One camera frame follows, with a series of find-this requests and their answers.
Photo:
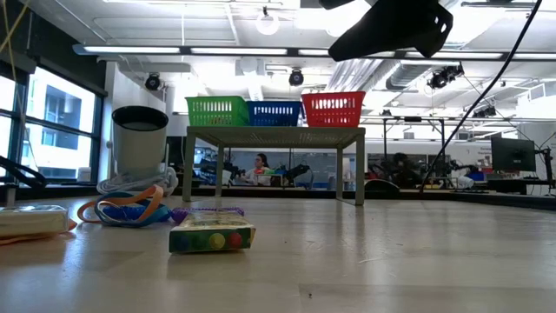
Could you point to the black aluminium table frame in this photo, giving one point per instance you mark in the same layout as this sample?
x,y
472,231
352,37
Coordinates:
x,y
499,199

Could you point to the round white ceiling lamp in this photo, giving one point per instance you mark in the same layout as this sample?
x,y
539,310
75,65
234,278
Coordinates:
x,y
267,24

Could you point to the window with dark frame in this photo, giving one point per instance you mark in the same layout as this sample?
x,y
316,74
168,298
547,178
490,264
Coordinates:
x,y
61,108

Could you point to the red plastic basket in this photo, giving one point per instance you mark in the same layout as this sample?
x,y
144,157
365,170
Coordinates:
x,y
332,108

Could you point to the background black rig frame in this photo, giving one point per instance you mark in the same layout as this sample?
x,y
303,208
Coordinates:
x,y
412,118

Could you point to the blue storage bin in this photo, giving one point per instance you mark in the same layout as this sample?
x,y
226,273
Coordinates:
x,y
477,176

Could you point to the white cylinder device dark top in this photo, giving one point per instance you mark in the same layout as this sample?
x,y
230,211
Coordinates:
x,y
139,148

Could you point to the green plastic basket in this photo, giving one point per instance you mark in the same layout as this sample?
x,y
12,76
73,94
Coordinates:
x,y
217,111

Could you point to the black computer monitor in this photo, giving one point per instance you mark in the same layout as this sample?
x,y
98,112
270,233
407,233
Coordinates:
x,y
512,154

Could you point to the silver ventilation duct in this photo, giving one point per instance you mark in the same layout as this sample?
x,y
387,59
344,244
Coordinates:
x,y
408,76

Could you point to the grey-green perforated riser shelf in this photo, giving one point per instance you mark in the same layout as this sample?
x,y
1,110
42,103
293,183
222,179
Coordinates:
x,y
273,137

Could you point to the blue plastic basket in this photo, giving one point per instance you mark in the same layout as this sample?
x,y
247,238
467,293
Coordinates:
x,y
273,114

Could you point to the background black robot arm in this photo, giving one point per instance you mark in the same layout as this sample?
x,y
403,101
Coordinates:
x,y
299,170

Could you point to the black ceiling camera cluster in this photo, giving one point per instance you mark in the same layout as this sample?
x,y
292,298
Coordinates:
x,y
443,77
484,112

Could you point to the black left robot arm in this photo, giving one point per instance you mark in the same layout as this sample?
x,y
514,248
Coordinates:
x,y
21,171

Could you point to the person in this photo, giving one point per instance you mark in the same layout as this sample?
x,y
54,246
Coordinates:
x,y
401,167
260,171

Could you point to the long ceiling light bar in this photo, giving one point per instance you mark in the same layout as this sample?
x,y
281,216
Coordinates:
x,y
239,51

